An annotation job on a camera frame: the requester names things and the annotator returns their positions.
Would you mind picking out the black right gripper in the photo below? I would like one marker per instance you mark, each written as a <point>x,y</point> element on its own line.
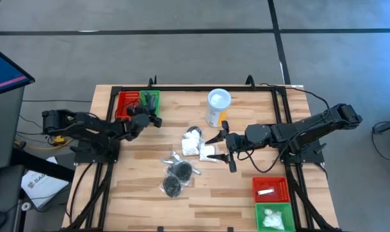
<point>236,141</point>

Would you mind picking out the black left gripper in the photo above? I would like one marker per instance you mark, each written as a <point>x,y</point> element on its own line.
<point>149,117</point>

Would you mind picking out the small grey travel bottle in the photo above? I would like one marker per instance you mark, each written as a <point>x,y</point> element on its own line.
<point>155,107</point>

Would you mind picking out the plain white pad packet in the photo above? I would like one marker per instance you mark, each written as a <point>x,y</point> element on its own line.
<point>209,152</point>

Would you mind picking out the white cotton balls bag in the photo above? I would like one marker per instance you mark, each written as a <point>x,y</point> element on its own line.
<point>191,136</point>
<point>272,219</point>

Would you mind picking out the small silver sachet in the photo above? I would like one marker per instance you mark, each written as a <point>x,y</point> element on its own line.
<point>197,171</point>
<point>265,191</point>
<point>173,158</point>

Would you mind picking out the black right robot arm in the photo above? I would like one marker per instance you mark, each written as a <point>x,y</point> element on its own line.
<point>298,130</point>

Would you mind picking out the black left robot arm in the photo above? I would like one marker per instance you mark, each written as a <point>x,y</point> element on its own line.
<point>85,124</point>

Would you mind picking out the green plastic basket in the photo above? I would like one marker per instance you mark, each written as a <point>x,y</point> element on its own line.
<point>259,209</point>
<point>142,96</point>

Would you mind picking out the red plastic basket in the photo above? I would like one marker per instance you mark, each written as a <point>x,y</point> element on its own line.
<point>278,183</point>
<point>123,96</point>

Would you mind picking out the white canister with yellow label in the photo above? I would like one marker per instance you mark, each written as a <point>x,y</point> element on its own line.
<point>218,108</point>

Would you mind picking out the black desk beam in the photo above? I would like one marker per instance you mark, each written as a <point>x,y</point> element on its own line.
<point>43,162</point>

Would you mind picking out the white printed booklet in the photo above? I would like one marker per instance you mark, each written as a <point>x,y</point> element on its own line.
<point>41,187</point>

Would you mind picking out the blue-screen monitor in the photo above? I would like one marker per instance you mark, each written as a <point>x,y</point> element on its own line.
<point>4,72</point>

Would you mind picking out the grey cabinet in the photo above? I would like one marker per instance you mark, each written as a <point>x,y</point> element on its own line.
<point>3,129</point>

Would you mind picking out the white tape roll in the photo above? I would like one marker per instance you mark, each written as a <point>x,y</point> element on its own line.
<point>26,206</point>

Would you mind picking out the black aluminium rig frame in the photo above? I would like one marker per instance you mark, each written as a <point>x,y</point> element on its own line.
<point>198,88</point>

